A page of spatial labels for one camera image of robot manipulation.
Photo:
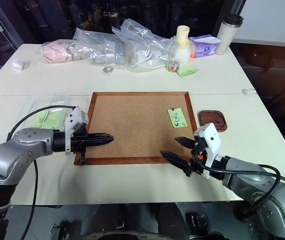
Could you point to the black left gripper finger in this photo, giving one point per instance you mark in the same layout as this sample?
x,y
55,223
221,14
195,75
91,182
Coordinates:
x,y
100,136
98,143

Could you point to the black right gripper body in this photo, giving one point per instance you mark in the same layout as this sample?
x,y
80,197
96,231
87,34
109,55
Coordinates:
x,y
197,160

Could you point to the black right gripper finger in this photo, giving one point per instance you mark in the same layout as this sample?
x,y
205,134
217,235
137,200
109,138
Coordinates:
x,y
176,160
186,143

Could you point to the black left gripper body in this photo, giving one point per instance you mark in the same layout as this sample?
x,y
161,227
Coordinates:
x,y
78,143

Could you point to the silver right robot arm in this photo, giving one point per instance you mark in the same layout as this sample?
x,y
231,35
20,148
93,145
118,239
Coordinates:
x,y
262,190

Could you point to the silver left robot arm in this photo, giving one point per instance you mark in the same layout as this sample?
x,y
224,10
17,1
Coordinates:
x,y
30,140

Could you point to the green paper note with writing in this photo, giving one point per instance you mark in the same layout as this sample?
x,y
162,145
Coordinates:
x,y
179,116

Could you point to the small red peg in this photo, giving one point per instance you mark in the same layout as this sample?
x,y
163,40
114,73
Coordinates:
x,y
217,127

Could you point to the wood framed cork board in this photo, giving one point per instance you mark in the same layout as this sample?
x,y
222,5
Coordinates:
x,y
137,125

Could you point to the small glass jar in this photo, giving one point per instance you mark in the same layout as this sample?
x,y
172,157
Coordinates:
x,y
173,66

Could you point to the small brown wooden tray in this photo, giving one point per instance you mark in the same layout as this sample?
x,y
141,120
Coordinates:
x,y
211,118

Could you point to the clear bag of green notes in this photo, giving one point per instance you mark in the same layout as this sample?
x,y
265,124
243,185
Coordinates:
x,y
50,115

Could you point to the small clear tape roll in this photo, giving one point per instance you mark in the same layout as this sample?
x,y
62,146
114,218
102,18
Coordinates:
x,y
107,70

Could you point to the loose green sticky notes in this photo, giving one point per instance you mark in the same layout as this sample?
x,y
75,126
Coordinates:
x,y
187,71

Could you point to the crumpled clear plastic bag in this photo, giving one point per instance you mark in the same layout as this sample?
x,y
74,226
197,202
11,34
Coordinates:
x,y
95,45

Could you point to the cream plastic container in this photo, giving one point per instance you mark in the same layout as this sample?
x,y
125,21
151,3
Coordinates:
x,y
182,51

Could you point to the clear bag with pink item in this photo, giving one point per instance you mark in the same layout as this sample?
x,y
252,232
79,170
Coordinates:
x,y
55,51

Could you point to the purple tissue pack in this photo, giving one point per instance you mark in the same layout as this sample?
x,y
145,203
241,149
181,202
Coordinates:
x,y
203,46

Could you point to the small white paper roll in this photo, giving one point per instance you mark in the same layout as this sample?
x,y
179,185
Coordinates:
x,y
17,64

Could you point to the white tumbler with black lid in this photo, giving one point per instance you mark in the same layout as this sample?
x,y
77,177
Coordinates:
x,y
226,35

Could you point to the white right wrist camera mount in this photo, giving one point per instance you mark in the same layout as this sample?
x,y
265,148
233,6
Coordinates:
x,y
211,138

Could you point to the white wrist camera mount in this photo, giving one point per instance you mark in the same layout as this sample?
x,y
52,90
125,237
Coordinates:
x,y
75,117
211,138

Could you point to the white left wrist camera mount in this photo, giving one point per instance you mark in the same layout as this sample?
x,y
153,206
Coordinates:
x,y
75,117

